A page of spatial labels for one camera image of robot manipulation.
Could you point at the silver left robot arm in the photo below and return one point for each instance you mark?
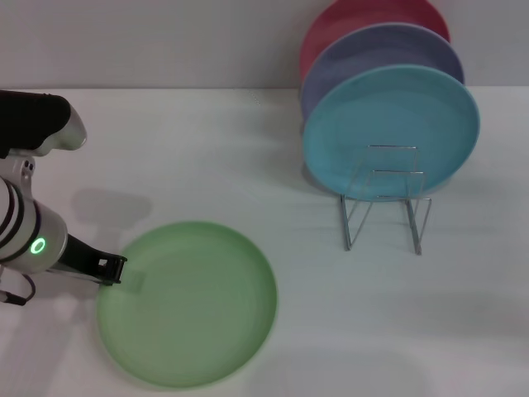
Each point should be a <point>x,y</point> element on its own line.
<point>33,231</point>

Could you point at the purple plate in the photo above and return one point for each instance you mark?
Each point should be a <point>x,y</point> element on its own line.
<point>388,47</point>

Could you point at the green plate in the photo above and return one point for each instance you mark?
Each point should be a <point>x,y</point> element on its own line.
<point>190,310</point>

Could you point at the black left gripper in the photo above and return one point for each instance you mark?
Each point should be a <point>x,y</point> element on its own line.
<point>80,260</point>

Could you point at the teal plate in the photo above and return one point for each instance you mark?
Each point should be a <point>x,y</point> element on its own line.
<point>396,111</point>

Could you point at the red plate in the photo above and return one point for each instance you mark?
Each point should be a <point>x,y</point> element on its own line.
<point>363,16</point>

